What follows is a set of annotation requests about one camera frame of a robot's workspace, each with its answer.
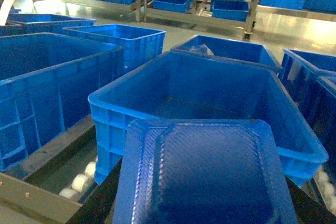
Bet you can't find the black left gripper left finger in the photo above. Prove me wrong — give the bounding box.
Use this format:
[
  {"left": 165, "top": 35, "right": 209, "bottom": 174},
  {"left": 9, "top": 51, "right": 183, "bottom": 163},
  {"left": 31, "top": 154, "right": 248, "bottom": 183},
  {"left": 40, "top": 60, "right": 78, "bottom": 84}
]
[{"left": 66, "top": 159, "right": 122, "bottom": 224}]

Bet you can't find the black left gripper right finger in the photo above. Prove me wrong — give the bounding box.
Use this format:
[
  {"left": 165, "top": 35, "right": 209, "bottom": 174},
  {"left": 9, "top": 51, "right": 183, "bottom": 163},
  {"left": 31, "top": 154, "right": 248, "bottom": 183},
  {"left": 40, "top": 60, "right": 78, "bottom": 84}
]
[{"left": 286, "top": 177, "right": 335, "bottom": 224}]

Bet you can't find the blue block part with knob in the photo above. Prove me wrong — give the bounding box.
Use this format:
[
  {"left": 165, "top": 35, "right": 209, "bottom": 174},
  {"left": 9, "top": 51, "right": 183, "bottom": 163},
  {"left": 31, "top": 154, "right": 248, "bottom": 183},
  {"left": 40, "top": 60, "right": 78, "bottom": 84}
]
[{"left": 112, "top": 119, "right": 298, "bottom": 223}]

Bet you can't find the blue bin right edge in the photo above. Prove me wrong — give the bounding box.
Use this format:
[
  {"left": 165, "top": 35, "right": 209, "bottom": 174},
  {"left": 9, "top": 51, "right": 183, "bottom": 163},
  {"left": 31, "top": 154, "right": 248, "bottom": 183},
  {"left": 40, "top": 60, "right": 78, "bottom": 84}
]
[{"left": 280, "top": 49, "right": 335, "bottom": 159}]

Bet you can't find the large blue bin left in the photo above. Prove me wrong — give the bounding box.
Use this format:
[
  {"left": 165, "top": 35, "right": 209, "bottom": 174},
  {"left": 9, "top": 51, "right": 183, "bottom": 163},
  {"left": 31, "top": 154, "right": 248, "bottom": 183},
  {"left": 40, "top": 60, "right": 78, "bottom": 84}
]
[{"left": 1, "top": 33, "right": 124, "bottom": 172}]

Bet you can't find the empty blue bin centre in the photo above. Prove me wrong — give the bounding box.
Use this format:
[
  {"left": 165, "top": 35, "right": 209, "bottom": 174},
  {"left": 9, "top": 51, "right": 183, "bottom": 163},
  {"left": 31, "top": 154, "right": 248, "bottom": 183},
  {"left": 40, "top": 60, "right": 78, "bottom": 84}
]
[{"left": 88, "top": 51, "right": 329, "bottom": 186}]

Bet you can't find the blue bin behind centre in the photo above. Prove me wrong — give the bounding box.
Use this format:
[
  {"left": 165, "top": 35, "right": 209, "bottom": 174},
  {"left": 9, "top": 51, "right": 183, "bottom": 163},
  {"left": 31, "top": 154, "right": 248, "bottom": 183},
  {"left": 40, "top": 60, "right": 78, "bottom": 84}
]
[{"left": 171, "top": 35, "right": 283, "bottom": 74}]

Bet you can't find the blue bin behind left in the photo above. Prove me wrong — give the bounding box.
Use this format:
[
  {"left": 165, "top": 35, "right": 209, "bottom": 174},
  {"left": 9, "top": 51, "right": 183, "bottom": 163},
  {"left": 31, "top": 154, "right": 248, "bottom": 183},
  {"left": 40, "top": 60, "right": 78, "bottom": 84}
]
[{"left": 63, "top": 24, "right": 166, "bottom": 73}]

